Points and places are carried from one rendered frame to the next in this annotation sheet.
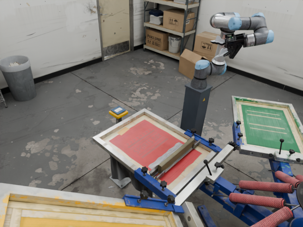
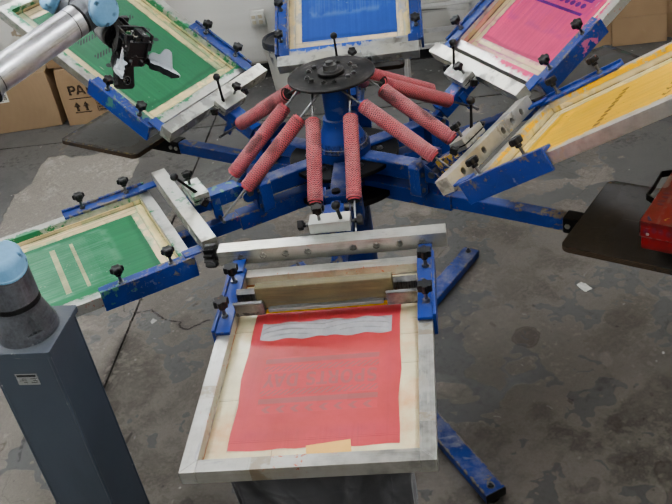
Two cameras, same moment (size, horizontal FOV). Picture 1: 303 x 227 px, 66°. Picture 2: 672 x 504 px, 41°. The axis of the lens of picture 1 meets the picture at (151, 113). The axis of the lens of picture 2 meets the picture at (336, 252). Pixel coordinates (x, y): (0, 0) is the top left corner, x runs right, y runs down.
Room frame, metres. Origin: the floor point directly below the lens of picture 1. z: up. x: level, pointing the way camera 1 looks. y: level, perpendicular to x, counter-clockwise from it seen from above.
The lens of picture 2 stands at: (2.19, 1.53, 2.45)
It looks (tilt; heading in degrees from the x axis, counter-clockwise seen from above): 33 degrees down; 238
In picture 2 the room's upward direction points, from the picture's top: 10 degrees counter-clockwise
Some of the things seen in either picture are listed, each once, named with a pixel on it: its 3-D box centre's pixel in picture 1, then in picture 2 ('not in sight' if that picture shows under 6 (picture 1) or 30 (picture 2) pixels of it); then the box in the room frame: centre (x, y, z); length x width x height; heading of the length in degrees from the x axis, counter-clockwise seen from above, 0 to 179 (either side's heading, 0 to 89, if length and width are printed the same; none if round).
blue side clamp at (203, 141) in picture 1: (200, 142); (231, 306); (1.37, -0.40, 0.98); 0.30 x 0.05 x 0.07; 49
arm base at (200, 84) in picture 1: (199, 80); (21, 313); (1.90, -0.42, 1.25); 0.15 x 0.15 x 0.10
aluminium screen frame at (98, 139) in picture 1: (154, 145); (321, 355); (1.32, -0.03, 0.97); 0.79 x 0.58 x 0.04; 49
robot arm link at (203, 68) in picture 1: (202, 68); (3, 273); (1.90, -0.43, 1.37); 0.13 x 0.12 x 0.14; 100
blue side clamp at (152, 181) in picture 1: (153, 184); (426, 290); (0.95, -0.03, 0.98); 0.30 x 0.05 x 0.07; 49
